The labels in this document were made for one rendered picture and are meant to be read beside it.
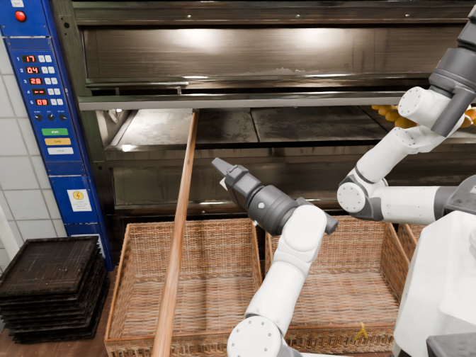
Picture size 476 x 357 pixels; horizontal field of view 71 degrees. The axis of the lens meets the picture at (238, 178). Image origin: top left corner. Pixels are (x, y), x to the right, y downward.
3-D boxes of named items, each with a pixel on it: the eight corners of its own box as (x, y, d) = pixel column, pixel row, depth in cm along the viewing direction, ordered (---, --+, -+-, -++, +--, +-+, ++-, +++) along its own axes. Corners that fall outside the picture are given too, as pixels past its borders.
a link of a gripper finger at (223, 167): (219, 157, 78) (238, 170, 75) (210, 166, 77) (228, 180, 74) (217, 153, 77) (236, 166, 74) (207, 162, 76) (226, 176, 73)
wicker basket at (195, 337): (135, 268, 159) (125, 222, 145) (253, 261, 163) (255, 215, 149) (109, 370, 117) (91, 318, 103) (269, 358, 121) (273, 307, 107)
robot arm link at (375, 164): (396, 130, 83) (347, 178, 97) (375, 136, 77) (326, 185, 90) (427, 163, 79) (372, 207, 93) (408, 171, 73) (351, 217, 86)
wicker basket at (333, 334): (261, 261, 163) (263, 215, 149) (375, 258, 165) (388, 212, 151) (275, 358, 121) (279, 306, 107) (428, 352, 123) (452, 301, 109)
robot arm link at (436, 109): (459, 80, 74) (427, 126, 78) (421, 60, 71) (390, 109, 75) (499, 92, 64) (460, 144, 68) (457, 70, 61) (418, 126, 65)
